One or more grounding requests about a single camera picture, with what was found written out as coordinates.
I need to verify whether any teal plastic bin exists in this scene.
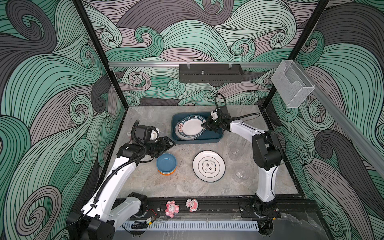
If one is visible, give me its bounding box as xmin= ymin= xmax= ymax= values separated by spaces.
xmin=171 ymin=112 xmax=224 ymax=145

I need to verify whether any black perforated wall tray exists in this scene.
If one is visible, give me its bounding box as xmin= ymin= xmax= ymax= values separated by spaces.
xmin=179 ymin=65 xmax=244 ymax=86

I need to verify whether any pink plush pig figure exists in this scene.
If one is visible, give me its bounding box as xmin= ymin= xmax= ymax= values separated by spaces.
xmin=165 ymin=201 xmax=180 ymax=218

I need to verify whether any blue shallow bowl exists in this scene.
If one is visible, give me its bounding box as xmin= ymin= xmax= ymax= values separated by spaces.
xmin=156 ymin=153 xmax=177 ymax=174

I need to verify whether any aluminium wall rail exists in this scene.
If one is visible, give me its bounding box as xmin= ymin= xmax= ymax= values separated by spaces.
xmin=108 ymin=61 xmax=280 ymax=69

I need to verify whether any black left rear frame post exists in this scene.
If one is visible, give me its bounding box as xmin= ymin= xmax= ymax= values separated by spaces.
xmin=73 ymin=0 xmax=129 ymax=111

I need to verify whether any white plate dark green rim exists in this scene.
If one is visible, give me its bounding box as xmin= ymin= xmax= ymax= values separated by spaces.
xmin=175 ymin=115 xmax=206 ymax=141

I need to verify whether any clear acrylic wall holder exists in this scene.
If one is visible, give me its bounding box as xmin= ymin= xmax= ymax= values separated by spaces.
xmin=271 ymin=60 xmax=315 ymax=109

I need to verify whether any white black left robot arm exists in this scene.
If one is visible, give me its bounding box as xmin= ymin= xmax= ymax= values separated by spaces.
xmin=66 ymin=121 xmax=176 ymax=240

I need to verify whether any clear plastic cup far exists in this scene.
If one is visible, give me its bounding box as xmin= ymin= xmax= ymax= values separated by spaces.
xmin=229 ymin=143 xmax=245 ymax=161

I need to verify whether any white slotted cable duct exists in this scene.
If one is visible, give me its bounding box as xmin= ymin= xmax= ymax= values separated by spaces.
xmin=115 ymin=220 xmax=260 ymax=232

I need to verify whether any pink white small figure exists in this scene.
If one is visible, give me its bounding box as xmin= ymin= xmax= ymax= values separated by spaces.
xmin=186 ymin=199 xmax=199 ymax=212

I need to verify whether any clear plastic cup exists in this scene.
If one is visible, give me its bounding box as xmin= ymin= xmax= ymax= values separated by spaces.
xmin=235 ymin=167 xmax=251 ymax=181
xmin=229 ymin=143 xmax=245 ymax=161

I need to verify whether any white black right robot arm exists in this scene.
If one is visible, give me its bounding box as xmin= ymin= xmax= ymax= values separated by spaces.
xmin=202 ymin=107 xmax=284 ymax=203

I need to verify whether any black right rear frame post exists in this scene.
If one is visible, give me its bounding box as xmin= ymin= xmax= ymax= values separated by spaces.
xmin=262 ymin=0 xmax=329 ymax=110

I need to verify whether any black frame post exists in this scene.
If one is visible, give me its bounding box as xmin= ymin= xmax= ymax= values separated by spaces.
xmin=262 ymin=0 xmax=329 ymax=110
xmin=73 ymin=0 xmax=129 ymax=111

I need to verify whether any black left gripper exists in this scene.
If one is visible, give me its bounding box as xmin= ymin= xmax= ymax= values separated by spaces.
xmin=143 ymin=135 xmax=175 ymax=158

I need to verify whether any orange shallow bowl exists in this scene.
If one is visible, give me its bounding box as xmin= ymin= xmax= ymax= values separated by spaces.
xmin=158 ymin=168 xmax=177 ymax=176

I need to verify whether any clear plastic cup near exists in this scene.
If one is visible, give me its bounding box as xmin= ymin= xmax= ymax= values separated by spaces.
xmin=235 ymin=167 xmax=251 ymax=181

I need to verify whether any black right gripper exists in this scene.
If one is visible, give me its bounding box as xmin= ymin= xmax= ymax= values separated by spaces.
xmin=200 ymin=115 xmax=224 ymax=132

